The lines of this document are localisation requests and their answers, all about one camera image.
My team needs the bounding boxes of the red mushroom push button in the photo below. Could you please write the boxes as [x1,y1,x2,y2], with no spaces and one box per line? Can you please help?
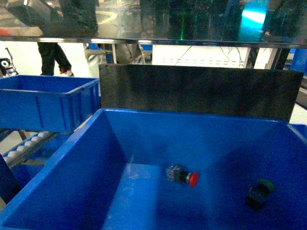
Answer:
[166,164,199,188]

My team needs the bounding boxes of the green push button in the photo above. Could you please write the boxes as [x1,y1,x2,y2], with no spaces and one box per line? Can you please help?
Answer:
[245,179,274,211]

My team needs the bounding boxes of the steel upper shelf beam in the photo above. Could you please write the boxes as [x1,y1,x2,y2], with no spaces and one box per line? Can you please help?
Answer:
[0,0,307,48]

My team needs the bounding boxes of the dark foam board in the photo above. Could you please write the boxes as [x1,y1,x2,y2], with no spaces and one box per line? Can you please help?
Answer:
[99,64,304,121]

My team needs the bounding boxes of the large open blue bin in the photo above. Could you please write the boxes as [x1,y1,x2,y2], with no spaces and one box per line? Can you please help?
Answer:
[0,109,307,230]

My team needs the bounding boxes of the small blue bin left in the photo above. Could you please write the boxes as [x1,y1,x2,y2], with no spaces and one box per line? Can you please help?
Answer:
[0,75,100,133]

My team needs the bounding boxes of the walking person legs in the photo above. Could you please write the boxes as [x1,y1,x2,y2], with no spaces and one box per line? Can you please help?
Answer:
[37,42,74,77]

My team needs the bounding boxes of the lower white roller track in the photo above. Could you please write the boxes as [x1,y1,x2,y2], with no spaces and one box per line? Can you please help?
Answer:
[2,131,59,170]

